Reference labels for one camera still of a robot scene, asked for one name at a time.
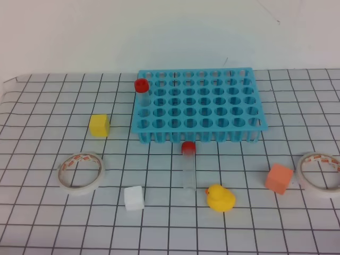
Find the red-capped clear tube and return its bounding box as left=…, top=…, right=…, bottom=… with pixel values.
left=181, top=141, right=196, bottom=190

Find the blue test tube rack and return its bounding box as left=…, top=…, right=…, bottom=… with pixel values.
left=131, top=67, right=268, bottom=143

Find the red-capped tube in rack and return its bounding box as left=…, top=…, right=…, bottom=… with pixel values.
left=134, top=78, right=151, bottom=107

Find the white grid-pattern cloth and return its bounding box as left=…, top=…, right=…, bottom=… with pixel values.
left=1, top=69, right=339, bottom=254

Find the yellow foam cube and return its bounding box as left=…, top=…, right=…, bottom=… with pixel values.
left=89, top=114, right=110, bottom=137

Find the white foam cube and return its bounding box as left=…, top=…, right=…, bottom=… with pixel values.
left=124, top=186, right=145, bottom=211

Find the yellow rubber duck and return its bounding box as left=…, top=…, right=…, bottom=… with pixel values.
left=206, top=184, right=236, bottom=213

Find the left white tape roll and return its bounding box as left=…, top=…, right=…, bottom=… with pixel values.
left=57, top=152, right=105, bottom=196

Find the white tape roll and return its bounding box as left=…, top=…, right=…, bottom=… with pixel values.
left=57, top=152, right=105, bottom=196
left=296, top=152, right=339, bottom=199

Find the orange foam cube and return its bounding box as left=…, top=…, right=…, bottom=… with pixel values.
left=265, top=163, right=293, bottom=195

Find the right white tape roll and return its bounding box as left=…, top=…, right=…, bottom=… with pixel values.
left=296, top=152, right=339, bottom=199

